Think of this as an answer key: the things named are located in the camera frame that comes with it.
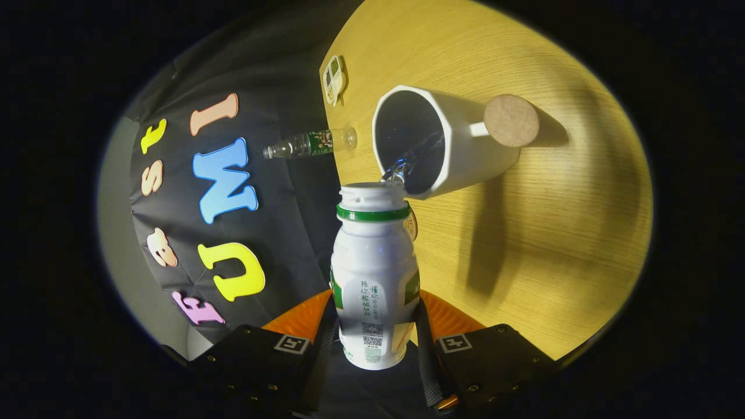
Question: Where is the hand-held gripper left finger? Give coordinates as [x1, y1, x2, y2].
[186, 290, 338, 417]

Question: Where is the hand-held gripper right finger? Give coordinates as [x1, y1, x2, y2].
[412, 290, 559, 415]

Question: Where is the white juice bottle green ring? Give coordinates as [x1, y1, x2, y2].
[329, 182, 421, 371]

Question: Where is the clear juice liquid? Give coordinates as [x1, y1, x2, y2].
[381, 133, 446, 184]

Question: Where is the white cup with cork handle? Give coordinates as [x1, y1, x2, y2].
[371, 85, 541, 200]

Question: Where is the clear water bottle green label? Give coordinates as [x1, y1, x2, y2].
[262, 127, 358, 160]

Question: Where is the wooden table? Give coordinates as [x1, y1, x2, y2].
[319, 0, 654, 361]

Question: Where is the white divided sauce dish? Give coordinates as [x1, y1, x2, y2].
[322, 55, 348, 106]

